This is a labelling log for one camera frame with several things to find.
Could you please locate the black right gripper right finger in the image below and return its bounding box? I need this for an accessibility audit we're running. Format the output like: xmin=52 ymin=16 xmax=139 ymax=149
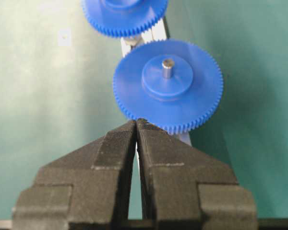
xmin=136 ymin=119 xmax=258 ymax=230

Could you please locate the aluminium extrusion rail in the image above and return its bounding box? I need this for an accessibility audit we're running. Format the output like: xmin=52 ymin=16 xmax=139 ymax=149
xmin=120 ymin=16 xmax=191 ymax=219

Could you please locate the bare steel shaft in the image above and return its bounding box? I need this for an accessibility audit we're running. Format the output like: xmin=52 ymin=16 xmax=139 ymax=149
xmin=162 ymin=58 xmax=175 ymax=79

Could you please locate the small blue plastic gear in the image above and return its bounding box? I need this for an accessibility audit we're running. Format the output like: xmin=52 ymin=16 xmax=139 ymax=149
xmin=113 ymin=39 xmax=224 ymax=134

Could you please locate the large blue plastic gear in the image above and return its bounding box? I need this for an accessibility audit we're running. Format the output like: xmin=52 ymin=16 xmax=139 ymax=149
xmin=81 ymin=0 xmax=168 ymax=38

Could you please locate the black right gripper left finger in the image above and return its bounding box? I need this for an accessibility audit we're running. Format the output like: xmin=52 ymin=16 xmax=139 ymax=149
xmin=12 ymin=121 xmax=137 ymax=230

